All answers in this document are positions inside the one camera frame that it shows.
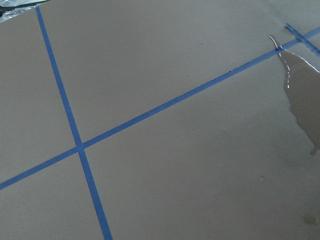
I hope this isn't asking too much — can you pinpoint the crumpled clear plastic bag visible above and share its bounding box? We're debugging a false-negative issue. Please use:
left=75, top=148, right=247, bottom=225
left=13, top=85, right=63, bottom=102
left=0, top=0, right=49, bottom=23

